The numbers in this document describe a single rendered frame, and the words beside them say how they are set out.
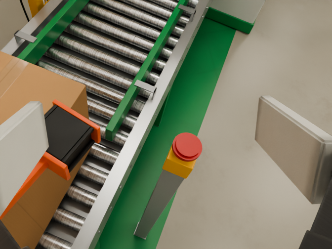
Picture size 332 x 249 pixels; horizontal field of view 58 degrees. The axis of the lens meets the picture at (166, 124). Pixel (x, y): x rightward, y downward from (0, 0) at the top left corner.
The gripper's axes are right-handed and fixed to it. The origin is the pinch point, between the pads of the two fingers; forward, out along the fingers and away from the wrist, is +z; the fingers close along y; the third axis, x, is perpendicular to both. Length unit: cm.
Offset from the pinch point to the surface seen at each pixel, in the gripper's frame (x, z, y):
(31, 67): -8, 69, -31
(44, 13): 6, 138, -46
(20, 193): -16.7, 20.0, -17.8
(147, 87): -23, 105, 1
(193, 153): -24, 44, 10
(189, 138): -21, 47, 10
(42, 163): -13.8, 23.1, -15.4
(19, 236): -49, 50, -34
